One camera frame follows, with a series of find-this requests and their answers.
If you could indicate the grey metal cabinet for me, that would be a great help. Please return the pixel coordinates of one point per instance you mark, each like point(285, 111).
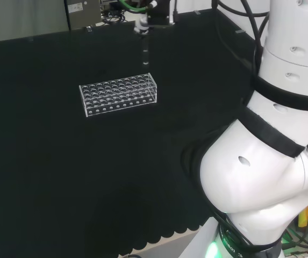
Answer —
point(82, 13)

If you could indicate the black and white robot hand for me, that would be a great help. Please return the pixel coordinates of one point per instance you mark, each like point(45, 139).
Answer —
point(163, 13)

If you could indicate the small metal cloth clip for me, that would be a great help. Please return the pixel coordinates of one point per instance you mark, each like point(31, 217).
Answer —
point(197, 12)
point(239, 31)
point(89, 29)

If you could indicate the clear acrylic test tube rack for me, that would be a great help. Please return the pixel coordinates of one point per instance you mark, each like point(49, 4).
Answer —
point(118, 94)

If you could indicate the clear glass test tube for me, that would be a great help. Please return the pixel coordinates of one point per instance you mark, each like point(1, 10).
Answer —
point(145, 55)

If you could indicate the black bench cloth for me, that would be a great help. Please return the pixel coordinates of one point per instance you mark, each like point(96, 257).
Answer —
point(62, 161)

